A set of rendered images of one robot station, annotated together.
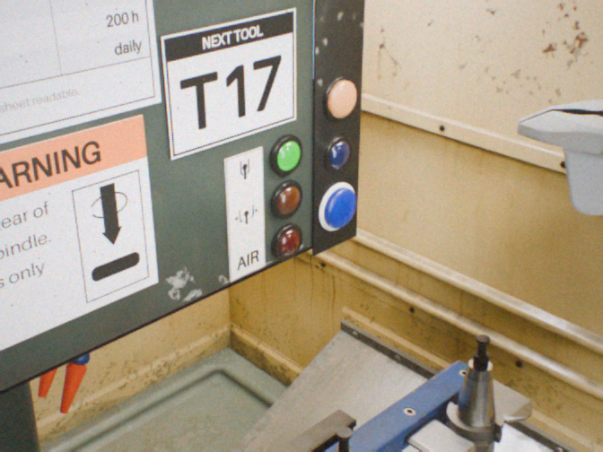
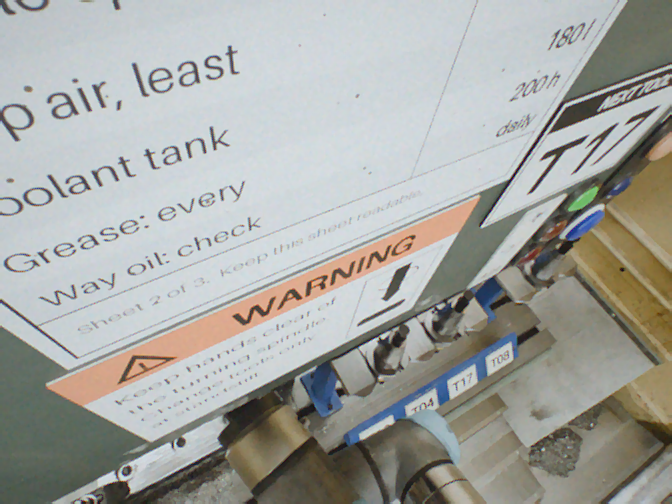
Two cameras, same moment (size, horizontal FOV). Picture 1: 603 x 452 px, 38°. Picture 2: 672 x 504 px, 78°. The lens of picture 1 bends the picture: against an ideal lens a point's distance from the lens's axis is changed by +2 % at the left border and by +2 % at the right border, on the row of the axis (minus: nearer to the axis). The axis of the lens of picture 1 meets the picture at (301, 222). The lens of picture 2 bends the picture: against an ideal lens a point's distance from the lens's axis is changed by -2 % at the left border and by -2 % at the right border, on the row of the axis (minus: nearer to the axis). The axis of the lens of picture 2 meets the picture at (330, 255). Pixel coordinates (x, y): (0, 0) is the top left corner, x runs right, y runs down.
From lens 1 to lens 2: 0.35 m
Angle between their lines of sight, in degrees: 32
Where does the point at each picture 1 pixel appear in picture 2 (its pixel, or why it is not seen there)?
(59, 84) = (402, 190)
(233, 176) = (524, 224)
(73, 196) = (365, 284)
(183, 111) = (524, 183)
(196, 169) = (495, 227)
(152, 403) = not seen: hidden behind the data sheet
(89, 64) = (454, 156)
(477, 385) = (555, 260)
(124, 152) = (438, 234)
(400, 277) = not seen: hidden behind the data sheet
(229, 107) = (569, 168)
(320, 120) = (631, 161)
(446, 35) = not seen: outside the picture
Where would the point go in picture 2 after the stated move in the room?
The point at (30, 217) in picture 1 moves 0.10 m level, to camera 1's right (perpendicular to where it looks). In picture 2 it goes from (314, 312) to (556, 379)
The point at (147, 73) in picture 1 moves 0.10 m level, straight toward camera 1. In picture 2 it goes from (516, 152) to (586, 472)
